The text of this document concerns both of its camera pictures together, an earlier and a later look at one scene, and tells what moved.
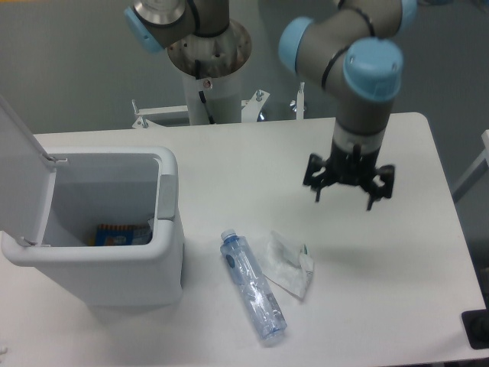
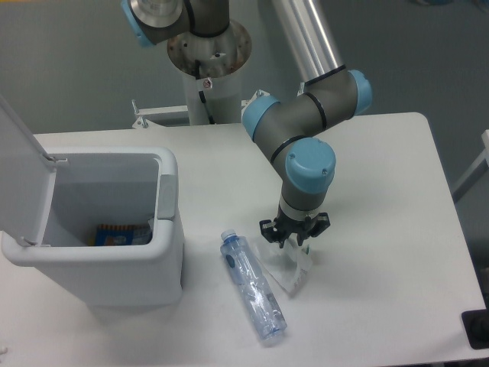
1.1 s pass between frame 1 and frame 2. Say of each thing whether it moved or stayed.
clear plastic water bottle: stayed
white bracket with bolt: stayed
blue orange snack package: stayed
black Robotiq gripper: moved
